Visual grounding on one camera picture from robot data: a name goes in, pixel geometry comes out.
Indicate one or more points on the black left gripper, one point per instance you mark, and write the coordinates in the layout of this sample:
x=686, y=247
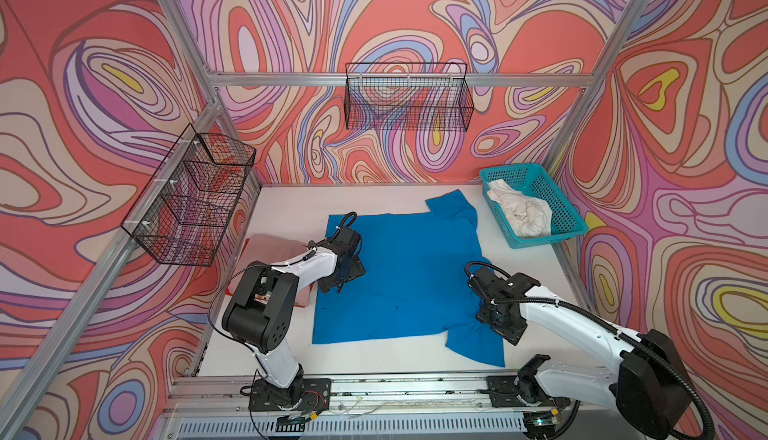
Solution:
x=357, y=269

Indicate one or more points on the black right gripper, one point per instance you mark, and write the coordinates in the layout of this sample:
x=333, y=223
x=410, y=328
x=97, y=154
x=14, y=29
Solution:
x=513, y=334

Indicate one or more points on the blue t shirt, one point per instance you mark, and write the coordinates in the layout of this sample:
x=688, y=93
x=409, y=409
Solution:
x=414, y=284

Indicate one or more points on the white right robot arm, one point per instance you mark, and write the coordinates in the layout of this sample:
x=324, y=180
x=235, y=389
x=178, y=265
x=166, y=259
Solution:
x=641, y=376

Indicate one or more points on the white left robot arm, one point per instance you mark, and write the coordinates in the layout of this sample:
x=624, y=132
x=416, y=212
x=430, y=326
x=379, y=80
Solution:
x=261, y=309

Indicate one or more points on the pink folded t shirt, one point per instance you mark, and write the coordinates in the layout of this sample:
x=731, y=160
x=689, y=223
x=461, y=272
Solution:
x=266, y=249

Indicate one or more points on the white crumpled t shirt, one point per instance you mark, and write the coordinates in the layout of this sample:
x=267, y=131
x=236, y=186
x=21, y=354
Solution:
x=528, y=216

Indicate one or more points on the teal plastic basket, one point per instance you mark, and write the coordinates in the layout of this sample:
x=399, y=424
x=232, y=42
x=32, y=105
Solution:
x=533, y=180

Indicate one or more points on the aluminium corner frame post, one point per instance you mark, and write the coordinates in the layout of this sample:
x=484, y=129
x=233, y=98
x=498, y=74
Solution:
x=186, y=38

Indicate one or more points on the black wire basket back wall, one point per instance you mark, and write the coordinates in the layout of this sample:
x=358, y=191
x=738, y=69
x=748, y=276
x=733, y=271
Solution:
x=419, y=96

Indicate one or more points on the black wire basket wall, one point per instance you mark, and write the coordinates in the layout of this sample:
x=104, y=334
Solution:
x=419, y=96
x=183, y=212

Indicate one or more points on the black wire basket left wall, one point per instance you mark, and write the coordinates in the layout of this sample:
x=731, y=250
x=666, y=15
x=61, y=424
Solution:
x=183, y=212

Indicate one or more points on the aluminium right frame post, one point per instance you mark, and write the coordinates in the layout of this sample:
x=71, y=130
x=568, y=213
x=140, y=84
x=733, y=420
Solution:
x=624, y=27

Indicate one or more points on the aluminium left diagonal frame bar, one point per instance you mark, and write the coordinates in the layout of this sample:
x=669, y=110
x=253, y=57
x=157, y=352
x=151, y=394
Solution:
x=33, y=382

